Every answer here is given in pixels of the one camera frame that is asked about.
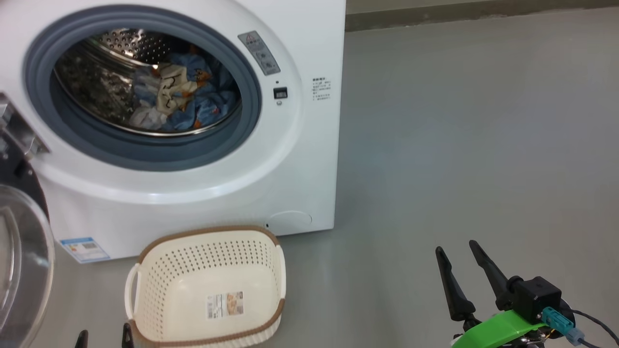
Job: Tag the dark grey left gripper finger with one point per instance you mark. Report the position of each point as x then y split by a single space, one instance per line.
81 340
128 338

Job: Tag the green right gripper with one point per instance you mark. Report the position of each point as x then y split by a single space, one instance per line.
498 328

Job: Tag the black-rimmed glass washer door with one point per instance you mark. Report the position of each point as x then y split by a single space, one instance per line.
24 251

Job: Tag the blue patterned cloth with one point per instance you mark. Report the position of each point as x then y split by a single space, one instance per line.
213 106

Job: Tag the white front-load washing machine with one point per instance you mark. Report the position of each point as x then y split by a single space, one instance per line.
193 193

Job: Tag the metal door hinge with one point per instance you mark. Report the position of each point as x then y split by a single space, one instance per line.
22 130

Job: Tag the stainless steel washing machine drum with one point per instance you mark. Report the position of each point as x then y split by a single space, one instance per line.
96 82

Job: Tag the cream perforated laundry basket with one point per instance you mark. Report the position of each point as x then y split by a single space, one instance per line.
193 275

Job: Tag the blue energy label sticker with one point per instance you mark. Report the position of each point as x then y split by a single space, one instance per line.
84 249

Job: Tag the basket product label sticker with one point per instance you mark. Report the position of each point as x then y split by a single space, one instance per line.
225 305

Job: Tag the round white filter cover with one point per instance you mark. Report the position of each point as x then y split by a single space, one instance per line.
290 223

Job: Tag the small printed text sticker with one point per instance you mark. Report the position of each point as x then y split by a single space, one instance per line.
321 89

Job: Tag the grey warning sticker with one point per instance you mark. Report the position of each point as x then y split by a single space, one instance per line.
258 53

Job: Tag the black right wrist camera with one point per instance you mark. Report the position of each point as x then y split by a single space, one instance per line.
537 295

